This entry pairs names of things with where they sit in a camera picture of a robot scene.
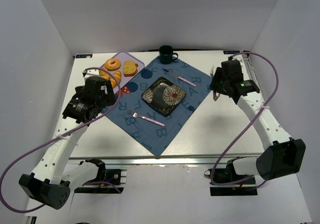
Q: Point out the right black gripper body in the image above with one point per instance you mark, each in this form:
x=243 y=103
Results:
x=216 y=83

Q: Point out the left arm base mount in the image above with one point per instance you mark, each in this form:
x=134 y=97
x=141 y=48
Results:
x=109 y=180

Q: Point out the glazed bagel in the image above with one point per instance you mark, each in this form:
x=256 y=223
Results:
x=112 y=64

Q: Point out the croissant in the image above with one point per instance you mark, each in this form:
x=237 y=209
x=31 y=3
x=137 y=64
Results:
x=103 y=74

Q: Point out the pink handled knife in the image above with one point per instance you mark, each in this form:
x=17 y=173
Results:
x=180 y=78

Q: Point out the blue letter placemat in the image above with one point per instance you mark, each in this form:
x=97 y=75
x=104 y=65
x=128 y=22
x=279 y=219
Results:
x=153 y=137

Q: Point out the right table label sticker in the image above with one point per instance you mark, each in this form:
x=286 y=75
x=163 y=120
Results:
x=231 y=52

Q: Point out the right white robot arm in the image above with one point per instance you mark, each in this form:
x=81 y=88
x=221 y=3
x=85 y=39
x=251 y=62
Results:
x=282 y=156

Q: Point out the long bread roll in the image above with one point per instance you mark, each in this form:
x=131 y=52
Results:
x=118 y=76

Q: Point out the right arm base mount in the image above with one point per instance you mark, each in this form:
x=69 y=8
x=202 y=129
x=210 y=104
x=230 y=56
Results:
x=232 y=184

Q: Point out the toast slice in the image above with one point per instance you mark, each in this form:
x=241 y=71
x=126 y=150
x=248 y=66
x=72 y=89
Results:
x=130 y=68

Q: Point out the lavender tray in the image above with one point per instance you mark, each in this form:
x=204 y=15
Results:
x=124 y=56

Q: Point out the metal tongs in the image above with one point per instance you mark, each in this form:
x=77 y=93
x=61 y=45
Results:
x=215 y=84

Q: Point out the pink handled fork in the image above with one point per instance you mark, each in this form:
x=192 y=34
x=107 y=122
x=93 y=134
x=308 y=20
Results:
x=136 y=115

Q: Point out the left table label sticker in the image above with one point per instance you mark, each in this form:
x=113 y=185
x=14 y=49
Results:
x=83 y=56

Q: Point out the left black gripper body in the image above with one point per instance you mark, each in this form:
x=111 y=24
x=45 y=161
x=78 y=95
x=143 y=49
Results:
x=110 y=94

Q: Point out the black floral square plate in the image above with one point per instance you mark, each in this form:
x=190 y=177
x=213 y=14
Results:
x=163 y=96

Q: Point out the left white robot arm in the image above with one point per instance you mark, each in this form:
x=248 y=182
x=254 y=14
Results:
x=48 y=183

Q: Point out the table label sticker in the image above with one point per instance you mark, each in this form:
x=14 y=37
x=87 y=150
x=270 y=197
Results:
x=83 y=56
x=231 y=52

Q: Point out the dark green mug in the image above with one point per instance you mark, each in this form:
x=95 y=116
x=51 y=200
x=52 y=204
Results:
x=167 y=54

